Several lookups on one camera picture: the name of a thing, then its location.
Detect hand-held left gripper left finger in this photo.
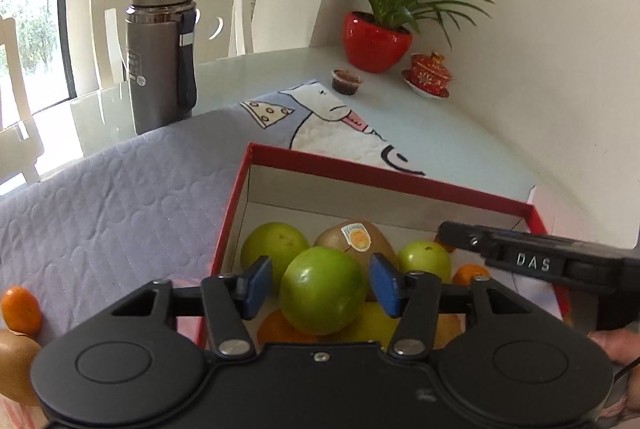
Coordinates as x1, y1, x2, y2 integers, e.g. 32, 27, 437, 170
110, 256, 273, 357

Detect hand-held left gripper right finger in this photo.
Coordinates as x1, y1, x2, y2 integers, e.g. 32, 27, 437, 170
370, 253, 523, 357

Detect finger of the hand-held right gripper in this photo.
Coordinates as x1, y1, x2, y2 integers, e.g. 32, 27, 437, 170
437, 221, 498, 260

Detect large orange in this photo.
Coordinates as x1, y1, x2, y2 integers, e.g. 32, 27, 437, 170
256, 309, 321, 345

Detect red cardboard box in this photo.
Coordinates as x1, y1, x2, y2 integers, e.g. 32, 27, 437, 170
192, 142, 573, 350

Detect person's right hand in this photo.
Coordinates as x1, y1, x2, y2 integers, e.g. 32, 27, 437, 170
587, 329, 640, 415

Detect yellow fruit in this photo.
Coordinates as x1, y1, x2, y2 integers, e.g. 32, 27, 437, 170
330, 301, 401, 345

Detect small green apple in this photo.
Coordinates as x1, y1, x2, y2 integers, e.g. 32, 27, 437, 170
397, 240, 453, 285

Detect brown kiwi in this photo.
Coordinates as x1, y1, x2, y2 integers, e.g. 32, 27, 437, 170
314, 220, 401, 300

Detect lilac quilted printed blanket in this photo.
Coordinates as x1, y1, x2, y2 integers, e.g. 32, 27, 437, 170
0, 79, 428, 429

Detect red lidded tea cup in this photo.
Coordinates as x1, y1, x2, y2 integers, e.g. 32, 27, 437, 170
410, 52, 453, 95

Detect small dark jelly cup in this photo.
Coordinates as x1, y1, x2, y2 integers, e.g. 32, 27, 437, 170
331, 69, 364, 95

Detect red plant pot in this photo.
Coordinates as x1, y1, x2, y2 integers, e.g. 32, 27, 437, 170
342, 10, 413, 74

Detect grey thermos bottle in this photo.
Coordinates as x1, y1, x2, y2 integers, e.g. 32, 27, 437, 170
125, 0, 198, 136

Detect pink cloth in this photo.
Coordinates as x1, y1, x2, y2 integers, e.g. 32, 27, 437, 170
0, 396, 51, 429

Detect white plastic chair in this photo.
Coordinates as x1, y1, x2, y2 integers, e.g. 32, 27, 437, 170
0, 16, 46, 190
90, 0, 256, 90

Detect dark framed window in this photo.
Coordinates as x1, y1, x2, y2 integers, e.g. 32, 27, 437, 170
0, 0, 76, 130

